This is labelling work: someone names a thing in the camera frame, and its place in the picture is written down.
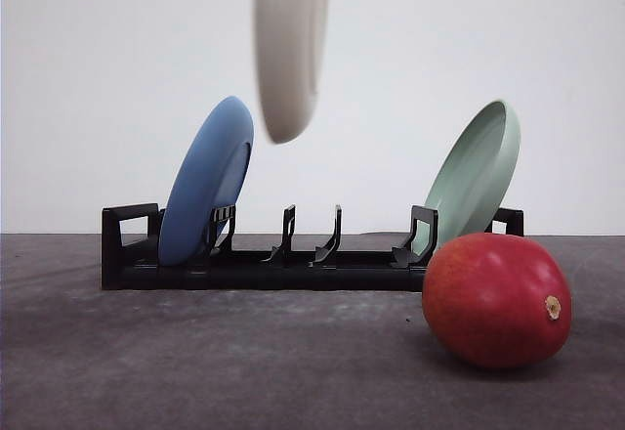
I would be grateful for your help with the white plate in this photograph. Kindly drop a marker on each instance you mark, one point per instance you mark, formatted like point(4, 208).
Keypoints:
point(289, 41)

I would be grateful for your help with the red pomegranate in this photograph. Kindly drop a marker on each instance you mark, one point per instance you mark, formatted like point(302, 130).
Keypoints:
point(497, 300)

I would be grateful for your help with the blue plate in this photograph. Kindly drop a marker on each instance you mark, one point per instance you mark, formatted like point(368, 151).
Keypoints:
point(206, 184)

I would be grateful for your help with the green plate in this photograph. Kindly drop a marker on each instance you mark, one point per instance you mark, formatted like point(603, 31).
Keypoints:
point(473, 177)

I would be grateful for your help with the black plate rack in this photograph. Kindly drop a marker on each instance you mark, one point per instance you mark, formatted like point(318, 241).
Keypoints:
point(131, 261)

